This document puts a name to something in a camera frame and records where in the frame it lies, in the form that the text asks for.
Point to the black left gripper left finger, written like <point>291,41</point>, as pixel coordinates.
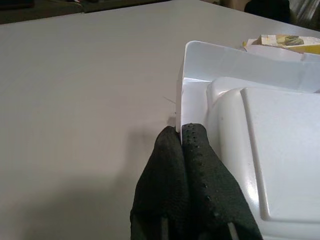
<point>160,180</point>

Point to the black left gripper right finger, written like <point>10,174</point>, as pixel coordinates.
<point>210,180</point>

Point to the white plastic takeaway container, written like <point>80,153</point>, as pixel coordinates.
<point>250,120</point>

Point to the yellow printed paper box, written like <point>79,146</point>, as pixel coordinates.
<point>287,42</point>

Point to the black chair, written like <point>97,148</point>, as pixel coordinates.
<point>270,8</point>

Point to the dark sofa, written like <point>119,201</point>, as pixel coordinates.
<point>40,8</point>

